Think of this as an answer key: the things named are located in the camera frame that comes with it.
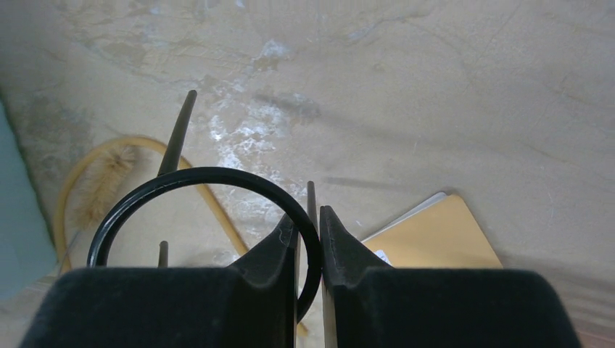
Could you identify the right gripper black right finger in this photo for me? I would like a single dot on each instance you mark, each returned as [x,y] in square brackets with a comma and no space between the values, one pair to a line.
[368,303]

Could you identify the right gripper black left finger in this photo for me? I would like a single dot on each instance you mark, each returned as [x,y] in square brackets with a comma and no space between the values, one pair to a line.
[250,303]

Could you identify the black metal tripod ring stand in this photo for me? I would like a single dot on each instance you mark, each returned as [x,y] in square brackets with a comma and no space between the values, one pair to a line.
[114,220]

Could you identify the bristle test tube brush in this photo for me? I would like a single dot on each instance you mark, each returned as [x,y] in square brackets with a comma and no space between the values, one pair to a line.
[105,169]

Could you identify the yellow spiral notebook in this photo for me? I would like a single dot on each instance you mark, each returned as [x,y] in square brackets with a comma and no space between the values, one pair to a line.
[440,232]

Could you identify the tan rubber tubing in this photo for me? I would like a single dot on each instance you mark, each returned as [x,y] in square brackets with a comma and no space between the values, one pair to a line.
[144,141]

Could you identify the teal plastic bin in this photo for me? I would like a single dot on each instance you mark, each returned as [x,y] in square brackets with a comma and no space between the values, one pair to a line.
[27,252]

